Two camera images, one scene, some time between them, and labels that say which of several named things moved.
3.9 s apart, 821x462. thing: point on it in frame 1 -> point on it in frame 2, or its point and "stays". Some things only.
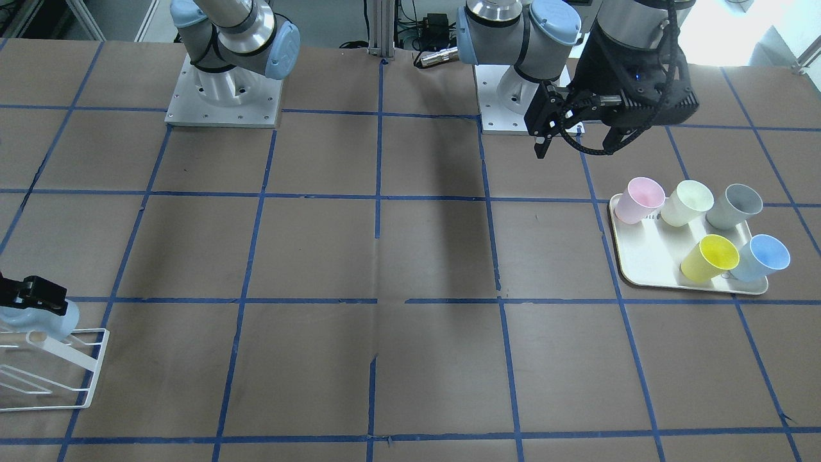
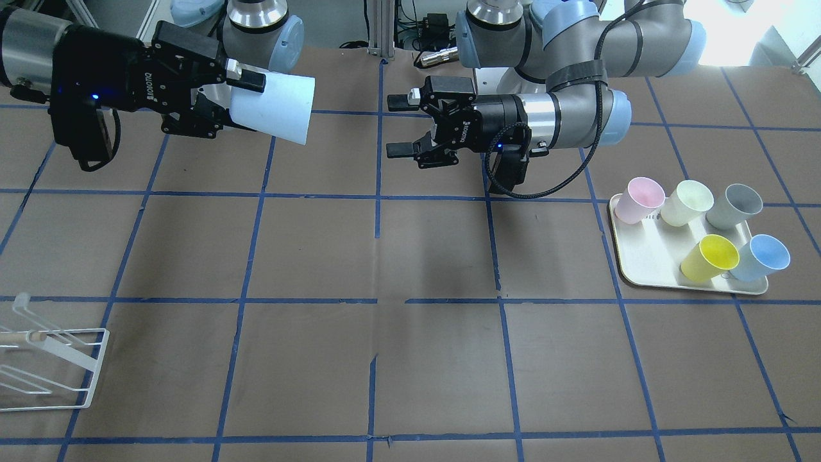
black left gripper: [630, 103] -> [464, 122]
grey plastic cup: [738, 203] stays
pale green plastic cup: [689, 199] stays
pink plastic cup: [642, 196] stays
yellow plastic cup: [710, 259] stays
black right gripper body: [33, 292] -> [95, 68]
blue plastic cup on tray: [759, 258] stays
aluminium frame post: [381, 28] stays
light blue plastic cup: [56, 326] -> [283, 108]
